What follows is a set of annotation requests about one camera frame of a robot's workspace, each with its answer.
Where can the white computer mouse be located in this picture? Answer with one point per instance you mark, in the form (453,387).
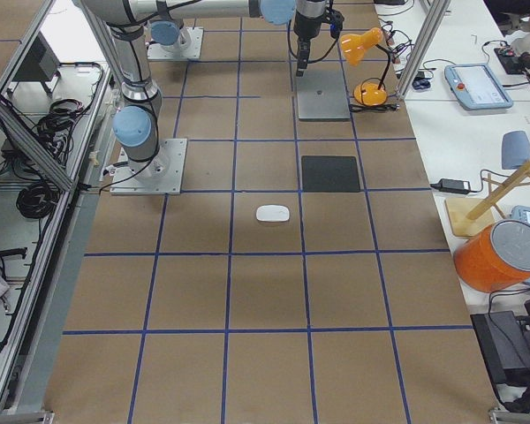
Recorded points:
(272,213)

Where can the black power adapter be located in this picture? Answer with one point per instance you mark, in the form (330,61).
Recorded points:
(448,185)

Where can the orange cylindrical container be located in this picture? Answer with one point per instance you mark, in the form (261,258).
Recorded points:
(494,259)

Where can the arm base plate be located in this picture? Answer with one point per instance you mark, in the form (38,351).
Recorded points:
(163,175)
(156,53)

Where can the silver closed laptop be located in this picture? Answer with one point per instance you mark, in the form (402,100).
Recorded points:
(321,97)

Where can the black box on desk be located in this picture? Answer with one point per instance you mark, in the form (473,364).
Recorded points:
(503,347)

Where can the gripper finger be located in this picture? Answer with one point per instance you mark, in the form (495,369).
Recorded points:
(307,47)
(301,57)

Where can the orange desk lamp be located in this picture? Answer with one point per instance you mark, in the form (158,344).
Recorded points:
(354,48)

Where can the aluminium frame post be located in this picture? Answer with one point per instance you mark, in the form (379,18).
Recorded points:
(424,39)

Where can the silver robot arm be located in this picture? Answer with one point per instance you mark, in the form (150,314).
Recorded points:
(170,34)
(136,125)

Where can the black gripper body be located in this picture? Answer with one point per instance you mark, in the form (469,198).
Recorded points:
(306,22)

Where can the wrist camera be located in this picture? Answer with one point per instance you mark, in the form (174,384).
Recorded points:
(335,19)

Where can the wooden stand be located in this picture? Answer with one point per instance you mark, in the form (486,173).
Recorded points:
(469,216)

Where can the black mousepad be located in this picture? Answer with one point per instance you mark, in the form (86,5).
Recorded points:
(330,174)

